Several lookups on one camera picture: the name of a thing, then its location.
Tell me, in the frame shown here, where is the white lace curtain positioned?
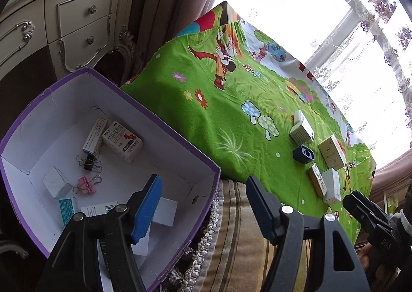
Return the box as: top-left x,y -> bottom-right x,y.
225,0 -> 412,177

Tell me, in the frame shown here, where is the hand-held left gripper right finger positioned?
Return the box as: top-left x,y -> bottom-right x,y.
245,175 -> 371,292

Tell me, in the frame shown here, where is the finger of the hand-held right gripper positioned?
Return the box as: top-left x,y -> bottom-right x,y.
351,191 -> 395,225
342,195 -> 385,243

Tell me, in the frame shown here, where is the purple cardboard box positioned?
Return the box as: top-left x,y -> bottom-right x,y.
0,67 -> 222,292

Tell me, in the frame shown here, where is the striped yellow cushion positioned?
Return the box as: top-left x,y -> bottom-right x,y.
161,178 -> 322,292

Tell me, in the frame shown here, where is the teal patterned box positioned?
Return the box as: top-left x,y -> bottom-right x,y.
58,197 -> 78,226

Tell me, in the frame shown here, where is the red and white medicine box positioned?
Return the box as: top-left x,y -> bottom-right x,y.
102,121 -> 143,164

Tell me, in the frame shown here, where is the flat white box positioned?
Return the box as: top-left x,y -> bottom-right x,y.
322,168 -> 342,205

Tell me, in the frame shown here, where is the white cube box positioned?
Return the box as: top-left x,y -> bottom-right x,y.
43,166 -> 73,199

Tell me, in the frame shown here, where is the large beige box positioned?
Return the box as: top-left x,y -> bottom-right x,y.
319,135 -> 346,171

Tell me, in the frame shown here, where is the pink binder clip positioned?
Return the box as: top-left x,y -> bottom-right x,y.
73,175 -> 102,194

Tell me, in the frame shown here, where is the small beige box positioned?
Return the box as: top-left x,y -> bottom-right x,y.
307,163 -> 327,197

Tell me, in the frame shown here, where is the dark blue plastic holder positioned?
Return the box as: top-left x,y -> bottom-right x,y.
292,144 -> 314,164

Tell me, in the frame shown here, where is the grey label box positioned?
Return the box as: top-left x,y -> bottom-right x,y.
289,117 -> 314,144

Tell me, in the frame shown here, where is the person's right hand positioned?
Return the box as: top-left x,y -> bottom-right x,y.
358,243 -> 374,271

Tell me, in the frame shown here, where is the narrow white medicine box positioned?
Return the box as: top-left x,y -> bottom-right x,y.
82,117 -> 108,155

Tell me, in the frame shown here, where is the black binder clip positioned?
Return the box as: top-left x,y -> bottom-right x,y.
76,154 -> 102,171

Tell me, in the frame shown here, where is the white barcode box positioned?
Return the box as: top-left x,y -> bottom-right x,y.
80,201 -> 119,217

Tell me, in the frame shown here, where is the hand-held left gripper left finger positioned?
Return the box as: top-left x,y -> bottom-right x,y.
35,174 -> 164,292

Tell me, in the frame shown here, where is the large white pink-smeared box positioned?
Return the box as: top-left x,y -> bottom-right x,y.
132,198 -> 178,257

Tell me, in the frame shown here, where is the cream ornate cabinet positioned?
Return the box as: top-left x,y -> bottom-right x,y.
0,0 -> 150,82

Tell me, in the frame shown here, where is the green cartoon printed tablecloth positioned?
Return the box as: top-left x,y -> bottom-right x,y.
121,1 -> 377,244

